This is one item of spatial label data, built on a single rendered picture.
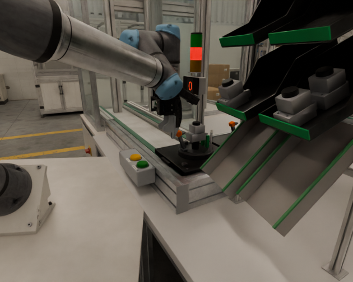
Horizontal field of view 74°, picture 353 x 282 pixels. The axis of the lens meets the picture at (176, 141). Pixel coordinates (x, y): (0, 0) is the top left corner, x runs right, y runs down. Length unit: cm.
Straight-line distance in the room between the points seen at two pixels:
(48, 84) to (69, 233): 538
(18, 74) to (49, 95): 293
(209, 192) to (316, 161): 35
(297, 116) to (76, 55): 40
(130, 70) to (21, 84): 841
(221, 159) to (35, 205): 56
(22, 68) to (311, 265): 866
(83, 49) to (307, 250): 68
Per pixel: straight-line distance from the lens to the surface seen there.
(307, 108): 51
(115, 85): 182
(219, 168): 70
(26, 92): 890
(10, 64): 887
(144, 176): 83
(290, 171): 61
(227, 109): 60
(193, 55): 105
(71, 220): 81
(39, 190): 82
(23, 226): 82
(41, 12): 40
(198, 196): 78
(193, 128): 86
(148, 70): 55
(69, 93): 604
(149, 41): 69
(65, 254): 71
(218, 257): 65
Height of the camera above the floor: 133
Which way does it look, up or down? 20 degrees down
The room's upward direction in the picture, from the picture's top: straight up
